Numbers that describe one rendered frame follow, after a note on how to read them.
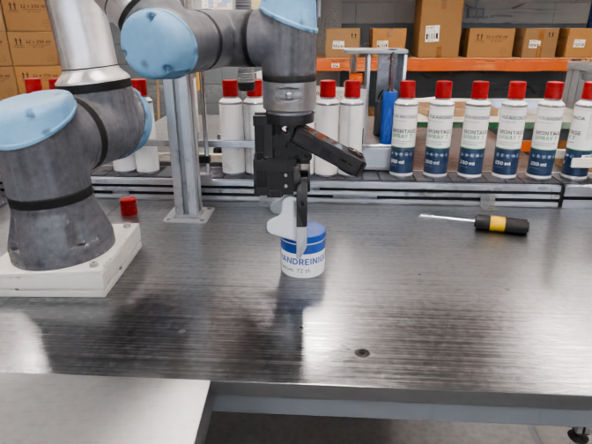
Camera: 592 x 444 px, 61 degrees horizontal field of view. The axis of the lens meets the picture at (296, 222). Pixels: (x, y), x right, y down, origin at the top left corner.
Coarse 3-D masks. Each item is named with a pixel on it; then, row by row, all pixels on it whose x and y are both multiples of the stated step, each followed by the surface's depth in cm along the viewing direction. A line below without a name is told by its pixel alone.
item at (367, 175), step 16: (96, 176) 112; (112, 176) 112; (128, 176) 112; (144, 176) 111; (160, 176) 111; (224, 176) 111; (240, 176) 112; (336, 176) 111; (368, 176) 111; (384, 176) 111; (416, 176) 111; (448, 176) 111
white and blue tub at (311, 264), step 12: (312, 228) 78; (324, 228) 78; (288, 240) 75; (312, 240) 75; (324, 240) 77; (288, 252) 76; (312, 252) 76; (324, 252) 78; (288, 264) 77; (300, 264) 76; (312, 264) 76; (300, 276) 77; (312, 276) 77
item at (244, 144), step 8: (144, 144) 109; (152, 144) 108; (160, 144) 108; (168, 144) 108; (200, 144) 108; (216, 144) 108; (224, 144) 108; (232, 144) 107; (240, 144) 107; (248, 144) 107
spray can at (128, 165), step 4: (128, 156) 112; (132, 156) 113; (116, 160) 112; (120, 160) 112; (124, 160) 112; (128, 160) 113; (132, 160) 113; (116, 164) 113; (120, 164) 112; (124, 164) 112; (128, 164) 113; (132, 164) 114; (116, 168) 113; (120, 168) 113; (124, 168) 113; (128, 168) 113; (132, 168) 114; (136, 168) 115; (116, 172) 113; (120, 172) 113; (124, 172) 113; (128, 172) 113; (132, 172) 114
